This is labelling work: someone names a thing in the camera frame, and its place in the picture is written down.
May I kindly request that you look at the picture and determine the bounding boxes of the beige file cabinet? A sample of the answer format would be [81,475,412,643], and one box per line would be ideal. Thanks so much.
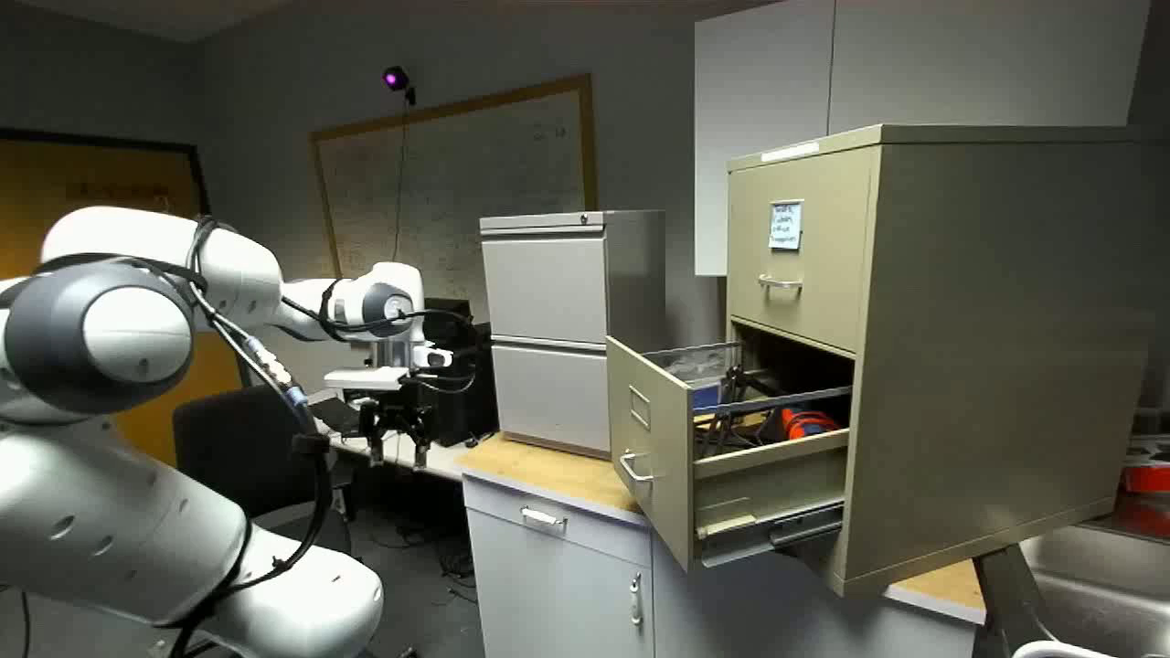
[724,122,1163,599]

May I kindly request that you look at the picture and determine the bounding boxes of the camera with purple light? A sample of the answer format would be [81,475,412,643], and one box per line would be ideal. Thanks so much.
[380,62,419,108]

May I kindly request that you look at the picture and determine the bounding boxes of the silver base cabinet handle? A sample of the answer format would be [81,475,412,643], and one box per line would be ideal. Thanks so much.
[521,503,571,542]

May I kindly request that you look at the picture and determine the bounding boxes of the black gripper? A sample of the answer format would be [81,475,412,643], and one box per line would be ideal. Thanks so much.
[360,384,439,465]

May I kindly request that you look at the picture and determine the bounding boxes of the silver top drawer handle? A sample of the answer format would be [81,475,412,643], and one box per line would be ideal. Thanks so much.
[752,270,808,307]

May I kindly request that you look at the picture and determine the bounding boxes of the beige cabinet drawer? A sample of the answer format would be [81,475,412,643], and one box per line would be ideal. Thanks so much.
[602,331,857,572]
[724,147,884,358]

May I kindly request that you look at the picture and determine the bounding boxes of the black office chair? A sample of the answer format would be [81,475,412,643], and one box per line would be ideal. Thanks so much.
[167,384,334,522]

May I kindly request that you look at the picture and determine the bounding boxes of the orange tool in drawer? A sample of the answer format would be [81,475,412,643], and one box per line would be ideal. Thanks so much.
[778,407,844,442]

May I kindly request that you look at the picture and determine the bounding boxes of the wood framed whiteboard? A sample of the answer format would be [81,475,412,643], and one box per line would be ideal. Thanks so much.
[307,68,599,321]

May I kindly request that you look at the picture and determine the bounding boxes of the stainless steel sink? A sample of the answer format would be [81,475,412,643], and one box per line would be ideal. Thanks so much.
[974,516,1170,658]

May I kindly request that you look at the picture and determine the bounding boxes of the white label card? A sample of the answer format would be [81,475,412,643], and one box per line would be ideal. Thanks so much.
[763,196,808,257]

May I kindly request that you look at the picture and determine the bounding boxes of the beige top cabinet drawer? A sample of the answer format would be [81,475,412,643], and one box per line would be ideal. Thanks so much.
[724,147,884,358]

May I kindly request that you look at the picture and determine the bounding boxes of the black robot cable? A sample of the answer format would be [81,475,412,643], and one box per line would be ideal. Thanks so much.
[167,217,339,649]

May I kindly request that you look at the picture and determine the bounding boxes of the yellow wooden door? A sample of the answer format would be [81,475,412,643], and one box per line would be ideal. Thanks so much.
[0,125,248,466]

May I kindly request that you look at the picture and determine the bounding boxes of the beige bottom cabinet drawer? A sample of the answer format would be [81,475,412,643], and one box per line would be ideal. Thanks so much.
[602,331,857,572]

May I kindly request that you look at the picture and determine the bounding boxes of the white base cabinet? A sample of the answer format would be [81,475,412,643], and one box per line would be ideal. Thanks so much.
[461,472,981,658]

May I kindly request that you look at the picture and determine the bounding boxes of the silver empty label frame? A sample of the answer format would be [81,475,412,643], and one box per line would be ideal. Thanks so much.
[625,384,658,433]

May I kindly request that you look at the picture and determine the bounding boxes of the gray two-drawer file cabinet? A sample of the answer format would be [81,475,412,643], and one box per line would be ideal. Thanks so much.
[476,203,669,462]

